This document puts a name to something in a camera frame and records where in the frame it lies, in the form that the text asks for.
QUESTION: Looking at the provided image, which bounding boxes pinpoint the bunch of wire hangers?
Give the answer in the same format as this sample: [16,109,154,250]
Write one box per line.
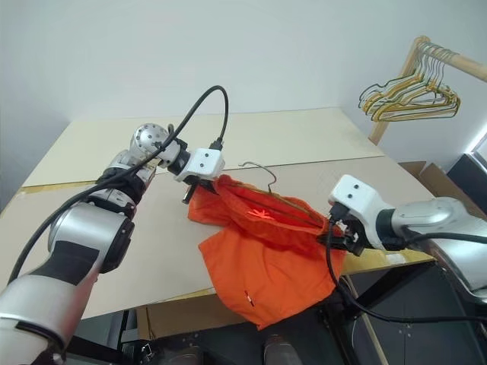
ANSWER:
[361,43,461,123]

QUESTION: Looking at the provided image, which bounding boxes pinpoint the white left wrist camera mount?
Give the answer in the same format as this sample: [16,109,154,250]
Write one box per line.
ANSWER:
[173,148,225,183]

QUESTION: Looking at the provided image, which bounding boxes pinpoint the dark flat panel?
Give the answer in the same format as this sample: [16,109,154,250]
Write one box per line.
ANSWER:
[447,151,487,198]

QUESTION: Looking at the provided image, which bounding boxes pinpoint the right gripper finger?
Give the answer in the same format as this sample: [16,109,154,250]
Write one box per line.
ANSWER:
[317,234,358,250]

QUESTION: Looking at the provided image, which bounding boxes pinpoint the thin wooden slat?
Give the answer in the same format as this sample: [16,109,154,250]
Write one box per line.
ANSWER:
[344,275,381,365]

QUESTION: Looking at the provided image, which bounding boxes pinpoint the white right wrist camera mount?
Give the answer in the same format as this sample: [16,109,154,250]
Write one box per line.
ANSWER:
[328,174,395,250]

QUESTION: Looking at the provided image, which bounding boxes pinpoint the dark rounded shape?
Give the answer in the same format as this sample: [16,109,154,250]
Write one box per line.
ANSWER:
[262,334,298,365]

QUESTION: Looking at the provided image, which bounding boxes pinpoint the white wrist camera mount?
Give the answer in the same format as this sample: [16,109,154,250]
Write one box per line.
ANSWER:
[328,174,395,250]
[173,148,225,183]

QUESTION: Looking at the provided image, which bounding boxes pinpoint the open brown cardboard box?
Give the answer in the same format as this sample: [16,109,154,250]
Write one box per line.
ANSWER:
[397,161,487,221]

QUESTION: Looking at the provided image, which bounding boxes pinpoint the black table frame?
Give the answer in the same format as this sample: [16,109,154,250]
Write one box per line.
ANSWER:
[75,262,487,365]

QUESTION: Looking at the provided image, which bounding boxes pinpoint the flat brown cardboard box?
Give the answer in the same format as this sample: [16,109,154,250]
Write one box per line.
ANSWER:
[136,294,259,339]

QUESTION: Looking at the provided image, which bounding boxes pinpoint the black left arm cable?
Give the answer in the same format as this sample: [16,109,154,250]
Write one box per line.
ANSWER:
[7,85,231,284]

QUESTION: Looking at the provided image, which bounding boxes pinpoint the orange shorts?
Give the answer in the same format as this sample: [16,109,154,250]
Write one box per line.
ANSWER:
[187,173,345,331]

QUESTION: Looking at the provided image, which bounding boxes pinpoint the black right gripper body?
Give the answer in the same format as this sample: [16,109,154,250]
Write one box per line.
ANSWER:
[329,214,368,258]

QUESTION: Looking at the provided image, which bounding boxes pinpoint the thin wire hanger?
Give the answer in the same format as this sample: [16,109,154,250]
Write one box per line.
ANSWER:
[238,161,332,229]

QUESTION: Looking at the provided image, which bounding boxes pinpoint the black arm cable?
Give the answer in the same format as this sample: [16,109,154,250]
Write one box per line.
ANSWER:
[7,85,231,284]
[325,203,487,324]

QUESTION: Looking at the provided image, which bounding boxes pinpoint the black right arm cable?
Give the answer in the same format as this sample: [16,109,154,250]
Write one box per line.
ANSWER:
[325,203,487,324]

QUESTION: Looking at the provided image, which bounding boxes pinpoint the wooden clothes rack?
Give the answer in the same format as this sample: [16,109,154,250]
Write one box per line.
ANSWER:
[367,36,487,146]

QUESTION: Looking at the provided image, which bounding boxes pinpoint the black box with white marking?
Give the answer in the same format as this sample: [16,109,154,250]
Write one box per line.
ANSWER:
[121,309,157,365]

